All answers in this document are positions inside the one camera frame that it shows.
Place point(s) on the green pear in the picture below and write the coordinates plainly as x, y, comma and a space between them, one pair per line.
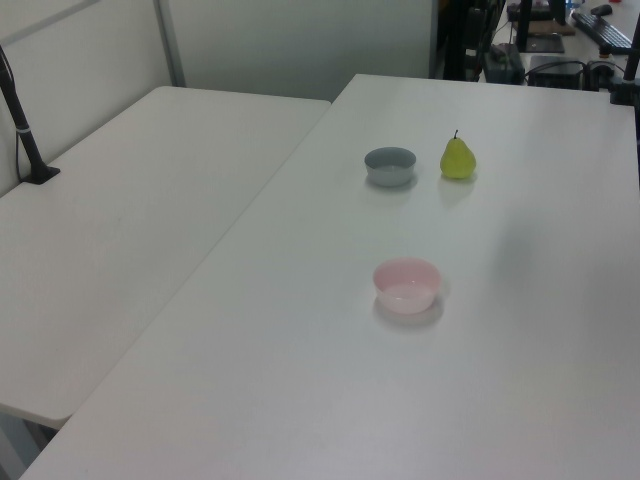
457, 162

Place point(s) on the grey bowl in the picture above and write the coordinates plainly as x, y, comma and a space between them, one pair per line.
390, 176

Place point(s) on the pink bowl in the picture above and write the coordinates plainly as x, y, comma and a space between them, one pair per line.
405, 298

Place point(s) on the white adjoining table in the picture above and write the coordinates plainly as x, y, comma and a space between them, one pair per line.
125, 200

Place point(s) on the grey control box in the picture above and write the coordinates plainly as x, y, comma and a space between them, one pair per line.
502, 67

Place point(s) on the black electronics box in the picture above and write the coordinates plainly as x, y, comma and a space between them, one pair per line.
555, 75

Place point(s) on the black flat board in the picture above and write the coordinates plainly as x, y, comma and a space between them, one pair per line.
545, 44

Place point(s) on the brown wooden board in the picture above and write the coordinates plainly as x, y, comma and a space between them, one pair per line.
550, 27

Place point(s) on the emergency stop button box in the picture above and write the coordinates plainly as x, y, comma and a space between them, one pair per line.
602, 67

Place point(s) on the black keyboard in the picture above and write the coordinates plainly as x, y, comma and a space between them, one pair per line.
602, 30

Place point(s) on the black computer mouse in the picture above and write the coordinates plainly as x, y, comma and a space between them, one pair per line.
601, 10

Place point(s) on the black metal rack frame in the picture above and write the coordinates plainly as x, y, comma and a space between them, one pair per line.
455, 45

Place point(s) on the grey aluminium partition post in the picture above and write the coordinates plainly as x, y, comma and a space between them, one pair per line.
170, 45

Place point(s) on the black stand post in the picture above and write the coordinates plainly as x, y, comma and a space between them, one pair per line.
524, 25

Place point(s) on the black camera pole with base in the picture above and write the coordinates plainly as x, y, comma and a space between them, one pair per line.
25, 140

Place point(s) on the black clamped camera pole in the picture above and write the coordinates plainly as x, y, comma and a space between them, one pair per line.
629, 65

